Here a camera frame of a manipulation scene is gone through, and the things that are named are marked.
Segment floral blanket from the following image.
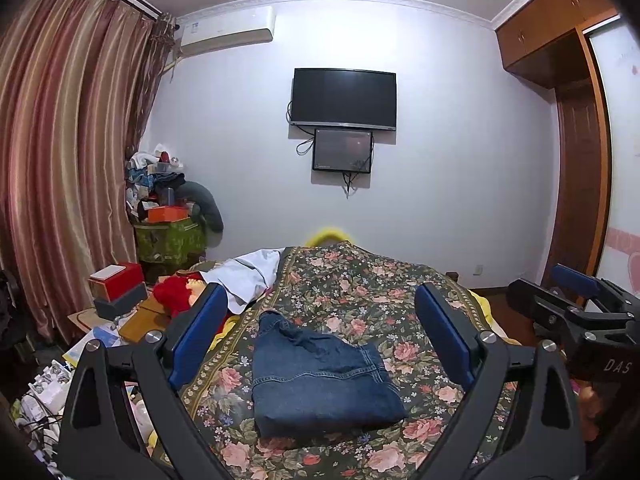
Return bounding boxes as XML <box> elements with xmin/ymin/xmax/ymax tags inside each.
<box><xmin>177</xmin><ymin>242</ymin><xmax>523</xmax><ymax>480</ymax></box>

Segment brown cardboard box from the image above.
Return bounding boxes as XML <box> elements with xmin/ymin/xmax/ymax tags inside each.
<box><xmin>118</xmin><ymin>295</ymin><xmax>173</xmax><ymax>345</ymax></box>

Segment green cabinet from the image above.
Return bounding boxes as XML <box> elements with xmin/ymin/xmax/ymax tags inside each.
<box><xmin>132</xmin><ymin>217</ymin><xmax>208</xmax><ymax>273</ymax></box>

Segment white air conditioner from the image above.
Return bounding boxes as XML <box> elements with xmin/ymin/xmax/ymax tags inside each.
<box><xmin>175</xmin><ymin>6</ymin><xmax>277</xmax><ymax>58</ymax></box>

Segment black wall television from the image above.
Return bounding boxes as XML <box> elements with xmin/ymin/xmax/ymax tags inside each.
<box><xmin>290</xmin><ymin>67</ymin><xmax>398</xmax><ymax>132</ymax></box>

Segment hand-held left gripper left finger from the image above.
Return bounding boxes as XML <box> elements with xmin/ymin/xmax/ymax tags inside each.
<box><xmin>55</xmin><ymin>282</ymin><xmax>230</xmax><ymax>480</ymax></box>

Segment dark grey box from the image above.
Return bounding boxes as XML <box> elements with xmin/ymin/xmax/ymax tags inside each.
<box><xmin>93</xmin><ymin>282</ymin><xmax>149</xmax><ymax>320</ymax></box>

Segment wooden wardrobe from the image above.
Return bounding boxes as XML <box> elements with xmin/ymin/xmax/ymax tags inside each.
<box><xmin>492</xmin><ymin>0</ymin><xmax>640</xmax><ymax>306</ymax></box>

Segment blue denim jeans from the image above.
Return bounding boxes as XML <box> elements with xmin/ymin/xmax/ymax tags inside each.
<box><xmin>251</xmin><ymin>310</ymin><xmax>408</xmax><ymax>440</ymax></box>

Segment striped brown curtain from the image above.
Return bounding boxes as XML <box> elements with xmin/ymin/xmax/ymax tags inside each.
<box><xmin>0</xmin><ymin>0</ymin><xmax>176</xmax><ymax>346</ymax></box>

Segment red box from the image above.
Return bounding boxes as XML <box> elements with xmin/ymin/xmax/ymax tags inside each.
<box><xmin>89</xmin><ymin>261</ymin><xmax>146</xmax><ymax>301</ymax></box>

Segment pile of clothes and clutter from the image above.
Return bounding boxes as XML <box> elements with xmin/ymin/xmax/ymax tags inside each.
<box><xmin>124</xmin><ymin>142</ymin><xmax>188</xmax><ymax>221</ymax></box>

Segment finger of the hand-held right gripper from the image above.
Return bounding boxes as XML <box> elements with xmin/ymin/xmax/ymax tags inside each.
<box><xmin>506</xmin><ymin>278</ymin><xmax>633</xmax><ymax>346</ymax></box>
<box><xmin>550</xmin><ymin>263</ymin><xmax>640</xmax><ymax>313</ymax></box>

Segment wooden door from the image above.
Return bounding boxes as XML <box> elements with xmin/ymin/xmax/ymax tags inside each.
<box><xmin>540</xmin><ymin>80</ymin><xmax>608</xmax><ymax>286</ymax></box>

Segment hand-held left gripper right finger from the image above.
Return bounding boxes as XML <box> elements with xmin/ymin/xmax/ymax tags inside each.
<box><xmin>414</xmin><ymin>282</ymin><xmax>588</xmax><ymax>480</ymax></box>

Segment red plush toy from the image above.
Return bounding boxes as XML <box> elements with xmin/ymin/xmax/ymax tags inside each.
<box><xmin>152</xmin><ymin>272</ymin><xmax>211</xmax><ymax>318</ymax></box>

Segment small black monitor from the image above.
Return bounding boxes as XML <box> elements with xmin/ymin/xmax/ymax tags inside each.
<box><xmin>312</xmin><ymin>129</ymin><xmax>375</xmax><ymax>175</ymax></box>

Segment pile of floor clutter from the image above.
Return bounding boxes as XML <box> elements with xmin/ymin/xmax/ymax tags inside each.
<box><xmin>10</xmin><ymin>325</ymin><xmax>166</xmax><ymax>461</ymax></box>

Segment white cloth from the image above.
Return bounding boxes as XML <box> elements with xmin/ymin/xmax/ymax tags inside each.
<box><xmin>200</xmin><ymin>247</ymin><xmax>286</xmax><ymax>313</ymax></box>

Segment grey cloth bundle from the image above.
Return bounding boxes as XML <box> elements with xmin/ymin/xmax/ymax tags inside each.
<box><xmin>175</xmin><ymin>180</ymin><xmax>225</xmax><ymax>233</ymax></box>

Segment orange box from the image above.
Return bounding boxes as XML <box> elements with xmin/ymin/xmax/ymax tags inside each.
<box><xmin>146</xmin><ymin>205</ymin><xmax>191</xmax><ymax>224</ymax></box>

